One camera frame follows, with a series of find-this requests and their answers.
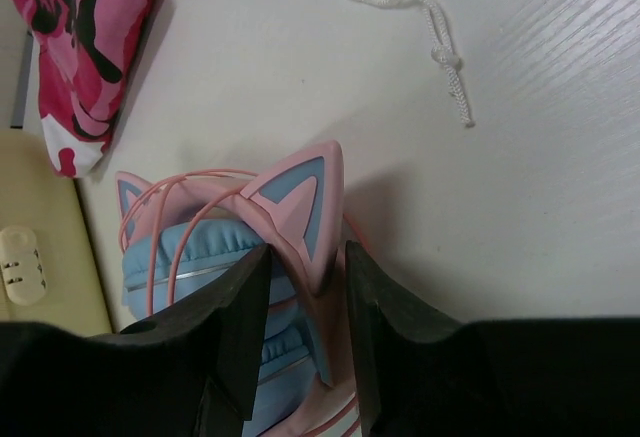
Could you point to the pink camouflage garment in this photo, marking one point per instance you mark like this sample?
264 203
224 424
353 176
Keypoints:
86 48

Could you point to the pink blue cat-ear headphones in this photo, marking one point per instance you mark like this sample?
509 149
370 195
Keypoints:
269 247

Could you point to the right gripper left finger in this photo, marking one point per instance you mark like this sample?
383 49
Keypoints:
189 370

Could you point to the yellow hard-shell suitcase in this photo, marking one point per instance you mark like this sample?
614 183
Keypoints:
48 273

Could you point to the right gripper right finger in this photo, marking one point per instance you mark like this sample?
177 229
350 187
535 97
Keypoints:
420 372

